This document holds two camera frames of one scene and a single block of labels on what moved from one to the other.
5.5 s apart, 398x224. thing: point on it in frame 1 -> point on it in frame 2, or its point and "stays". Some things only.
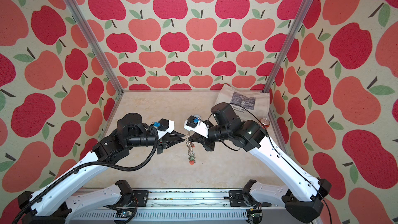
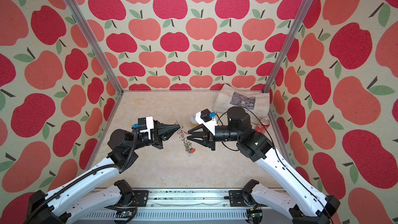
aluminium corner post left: x=84 y=27 stays
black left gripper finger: x=175 y=134 -> x=164 y=127
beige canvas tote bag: x=250 y=106 stays
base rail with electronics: x=183 y=206 stays
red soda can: x=265 y=122 stays
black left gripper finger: x=173 y=141 -> x=166 y=130
